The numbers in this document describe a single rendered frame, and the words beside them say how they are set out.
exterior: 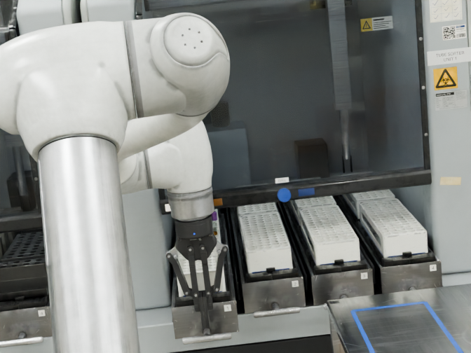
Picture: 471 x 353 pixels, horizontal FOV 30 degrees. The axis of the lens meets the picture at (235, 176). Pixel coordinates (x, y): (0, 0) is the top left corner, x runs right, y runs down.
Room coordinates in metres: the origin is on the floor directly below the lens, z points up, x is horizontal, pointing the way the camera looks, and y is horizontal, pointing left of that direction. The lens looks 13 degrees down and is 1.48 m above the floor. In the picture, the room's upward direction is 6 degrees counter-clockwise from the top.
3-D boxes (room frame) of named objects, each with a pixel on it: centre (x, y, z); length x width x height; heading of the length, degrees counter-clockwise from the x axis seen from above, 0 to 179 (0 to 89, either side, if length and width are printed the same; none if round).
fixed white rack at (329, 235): (2.00, -0.20, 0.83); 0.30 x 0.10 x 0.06; 1
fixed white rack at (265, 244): (2.00, -0.05, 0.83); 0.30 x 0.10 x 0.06; 1
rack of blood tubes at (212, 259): (1.90, 0.10, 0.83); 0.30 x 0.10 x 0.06; 1
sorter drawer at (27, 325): (2.12, 0.51, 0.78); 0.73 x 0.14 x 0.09; 1
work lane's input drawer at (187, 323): (2.03, 0.10, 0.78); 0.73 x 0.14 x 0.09; 1
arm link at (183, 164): (1.70, 0.11, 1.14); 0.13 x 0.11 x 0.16; 96
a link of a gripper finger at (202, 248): (1.70, 0.08, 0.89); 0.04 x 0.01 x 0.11; 1
